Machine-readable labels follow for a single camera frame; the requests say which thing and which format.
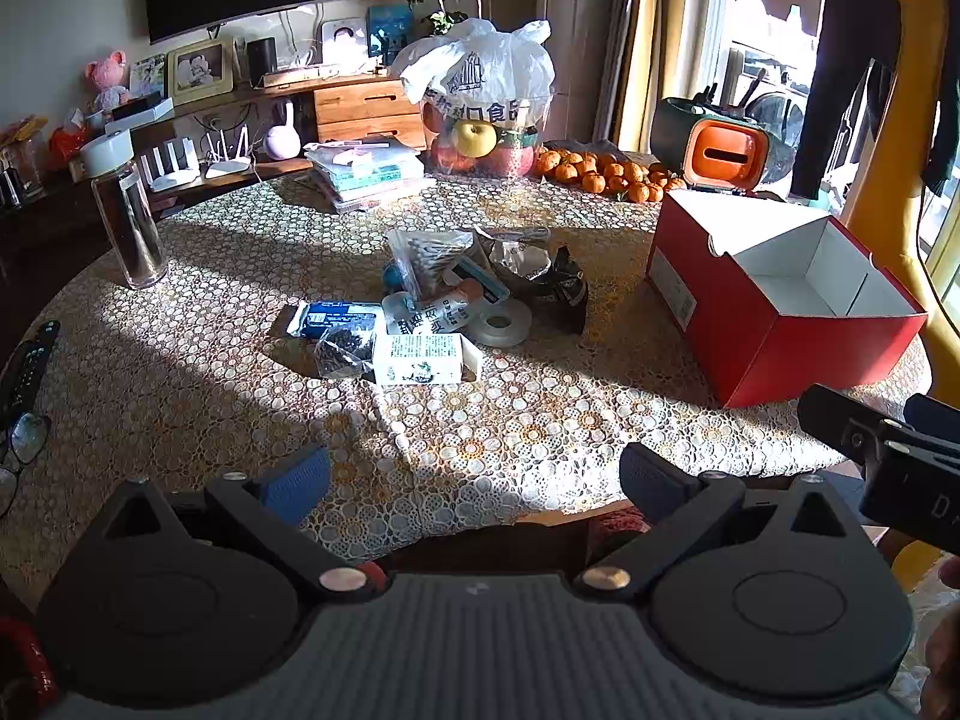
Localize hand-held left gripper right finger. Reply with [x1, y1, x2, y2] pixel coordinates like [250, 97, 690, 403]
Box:
[574, 444, 863, 602]

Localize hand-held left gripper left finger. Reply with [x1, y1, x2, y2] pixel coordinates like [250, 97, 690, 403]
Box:
[97, 444, 387, 605]

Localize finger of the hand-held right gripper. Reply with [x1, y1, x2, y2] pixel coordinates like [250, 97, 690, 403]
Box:
[797, 384, 905, 466]
[904, 392, 960, 440]

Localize red cardboard box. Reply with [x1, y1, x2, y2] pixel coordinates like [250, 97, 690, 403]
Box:
[645, 189, 929, 410]

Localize clear bag of dark tea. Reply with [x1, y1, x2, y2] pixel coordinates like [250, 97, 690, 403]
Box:
[313, 326, 376, 380]

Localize blue snack packet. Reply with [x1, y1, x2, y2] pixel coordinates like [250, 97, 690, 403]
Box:
[285, 301, 385, 340]

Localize white small carton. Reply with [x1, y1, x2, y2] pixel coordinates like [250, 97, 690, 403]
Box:
[371, 331, 485, 387]

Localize black foil packet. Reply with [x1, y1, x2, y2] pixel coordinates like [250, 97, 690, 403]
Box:
[525, 244, 590, 335]

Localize bag of cotton swabs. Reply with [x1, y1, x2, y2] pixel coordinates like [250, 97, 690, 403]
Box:
[386, 229, 477, 301]

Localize silver foil packet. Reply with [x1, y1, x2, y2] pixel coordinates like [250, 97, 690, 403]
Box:
[476, 229, 556, 278]

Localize lace-covered round desktop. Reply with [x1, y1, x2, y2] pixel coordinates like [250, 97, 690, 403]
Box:
[0, 139, 935, 616]

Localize white squeeze pouch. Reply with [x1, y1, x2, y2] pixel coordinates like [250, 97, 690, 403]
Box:
[381, 291, 481, 337]

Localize clear tape roll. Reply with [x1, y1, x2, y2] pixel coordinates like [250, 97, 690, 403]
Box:
[469, 298, 533, 348]

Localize small blue white box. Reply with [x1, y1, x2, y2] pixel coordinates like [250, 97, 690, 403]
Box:
[448, 253, 511, 302]

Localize black eyeglasses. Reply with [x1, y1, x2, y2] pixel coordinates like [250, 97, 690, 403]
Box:
[0, 411, 53, 518]

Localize orange green tissue box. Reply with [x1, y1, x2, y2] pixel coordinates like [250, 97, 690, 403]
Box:
[649, 96, 796, 196]

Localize black remote control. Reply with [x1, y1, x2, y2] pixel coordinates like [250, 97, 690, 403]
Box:
[28, 319, 62, 361]
[0, 341, 50, 428]

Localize yellow chair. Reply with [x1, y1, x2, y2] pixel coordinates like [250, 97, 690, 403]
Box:
[836, 0, 960, 398]

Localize white washing machine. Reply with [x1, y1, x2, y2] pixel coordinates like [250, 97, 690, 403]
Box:
[739, 82, 812, 155]

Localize pile of tangerines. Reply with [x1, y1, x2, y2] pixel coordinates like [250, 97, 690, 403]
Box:
[534, 146, 687, 203]

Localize clear bottle with white lid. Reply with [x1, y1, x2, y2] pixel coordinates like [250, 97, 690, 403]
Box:
[79, 127, 170, 291]

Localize stack of clear plastic cases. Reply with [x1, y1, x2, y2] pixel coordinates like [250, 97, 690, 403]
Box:
[304, 139, 436, 212]

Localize red apple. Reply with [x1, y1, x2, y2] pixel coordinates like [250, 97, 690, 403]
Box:
[429, 136, 479, 172]
[480, 142, 535, 179]

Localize dark hanging clothing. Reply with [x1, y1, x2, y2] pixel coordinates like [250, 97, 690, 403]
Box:
[791, 0, 960, 200]

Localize wooden drawer box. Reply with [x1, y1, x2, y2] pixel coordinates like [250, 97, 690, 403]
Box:
[311, 76, 428, 151]

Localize yellow apple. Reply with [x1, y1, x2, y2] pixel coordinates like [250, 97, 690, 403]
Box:
[450, 118, 498, 158]

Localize yellow curtain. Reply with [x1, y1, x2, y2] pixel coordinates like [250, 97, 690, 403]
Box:
[615, 0, 725, 155]

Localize framed photo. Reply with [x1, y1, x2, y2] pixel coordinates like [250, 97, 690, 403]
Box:
[166, 39, 235, 106]

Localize black speaker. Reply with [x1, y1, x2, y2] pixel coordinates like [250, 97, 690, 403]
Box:
[246, 36, 278, 87]

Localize white round-screen device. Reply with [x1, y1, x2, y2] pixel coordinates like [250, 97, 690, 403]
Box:
[321, 17, 370, 65]

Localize pink plush toy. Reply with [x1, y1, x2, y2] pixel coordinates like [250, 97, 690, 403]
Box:
[84, 51, 132, 113]

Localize white plastic bag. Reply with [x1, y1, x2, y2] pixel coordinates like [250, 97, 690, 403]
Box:
[391, 17, 556, 125]

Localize blue picture book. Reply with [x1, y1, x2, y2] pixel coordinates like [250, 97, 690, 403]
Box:
[367, 4, 415, 65]

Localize white standing air conditioner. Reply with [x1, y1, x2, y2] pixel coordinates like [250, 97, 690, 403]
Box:
[546, 0, 623, 143]

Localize white wireless router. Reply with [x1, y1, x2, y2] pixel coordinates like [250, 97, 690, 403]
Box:
[139, 139, 201, 192]
[202, 127, 254, 179]

